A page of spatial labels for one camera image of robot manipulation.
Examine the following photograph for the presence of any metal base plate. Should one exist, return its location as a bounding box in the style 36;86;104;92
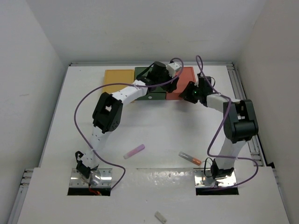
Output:
193;168;237;188
69;168;112;188

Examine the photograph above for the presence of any green drawer box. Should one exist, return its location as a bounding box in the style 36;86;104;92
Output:
135;67;166;100

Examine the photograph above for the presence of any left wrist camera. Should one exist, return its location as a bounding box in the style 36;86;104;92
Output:
166;62;182;78

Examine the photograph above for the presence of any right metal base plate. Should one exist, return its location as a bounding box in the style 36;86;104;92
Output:
193;168;237;188

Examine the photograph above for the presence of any red drawer box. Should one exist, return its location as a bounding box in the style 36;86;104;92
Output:
166;67;196;100

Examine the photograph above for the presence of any purple cable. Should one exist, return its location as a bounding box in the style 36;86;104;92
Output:
74;57;184;191
195;55;259;189

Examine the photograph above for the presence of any lilac glue stick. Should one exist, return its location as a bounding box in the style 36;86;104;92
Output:
123;144;145;159

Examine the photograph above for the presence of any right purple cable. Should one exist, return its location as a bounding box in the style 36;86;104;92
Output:
195;55;259;189

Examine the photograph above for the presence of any orange capped glue stick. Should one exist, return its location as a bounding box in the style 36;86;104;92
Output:
178;152;202;166

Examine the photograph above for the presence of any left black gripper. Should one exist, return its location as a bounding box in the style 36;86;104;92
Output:
155;66;178;92

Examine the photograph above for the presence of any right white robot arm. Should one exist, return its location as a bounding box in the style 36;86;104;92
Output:
180;74;259;179

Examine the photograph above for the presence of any yellow drawer box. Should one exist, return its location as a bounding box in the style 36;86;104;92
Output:
102;70;135;94

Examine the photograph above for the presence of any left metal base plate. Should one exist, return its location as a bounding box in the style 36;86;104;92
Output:
69;168;112;188

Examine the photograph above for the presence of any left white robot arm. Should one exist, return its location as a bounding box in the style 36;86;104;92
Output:
75;58;184;180

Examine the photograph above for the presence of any small white eraser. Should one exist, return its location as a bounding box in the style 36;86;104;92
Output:
154;211;167;224

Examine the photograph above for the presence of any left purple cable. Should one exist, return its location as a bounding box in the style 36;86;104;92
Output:
74;57;184;191

